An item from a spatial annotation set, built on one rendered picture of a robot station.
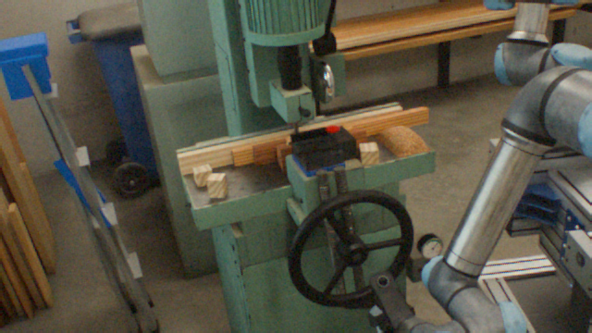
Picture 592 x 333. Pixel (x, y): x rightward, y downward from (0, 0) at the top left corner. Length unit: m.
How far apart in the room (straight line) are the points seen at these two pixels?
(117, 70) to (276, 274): 1.84
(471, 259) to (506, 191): 0.14
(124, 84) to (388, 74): 1.92
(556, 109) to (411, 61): 3.34
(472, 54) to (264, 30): 3.31
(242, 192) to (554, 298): 1.20
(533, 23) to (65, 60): 2.66
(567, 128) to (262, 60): 0.80
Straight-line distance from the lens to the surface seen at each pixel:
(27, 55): 1.91
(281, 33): 1.31
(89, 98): 3.73
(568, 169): 1.80
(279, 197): 1.35
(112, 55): 3.05
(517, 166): 1.04
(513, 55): 1.77
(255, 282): 1.46
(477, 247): 1.09
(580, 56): 1.72
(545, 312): 2.09
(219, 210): 1.33
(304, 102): 1.41
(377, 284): 1.16
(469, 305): 1.07
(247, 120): 1.63
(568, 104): 0.95
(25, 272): 2.63
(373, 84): 4.18
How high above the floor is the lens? 1.56
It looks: 28 degrees down
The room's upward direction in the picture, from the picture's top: 6 degrees counter-clockwise
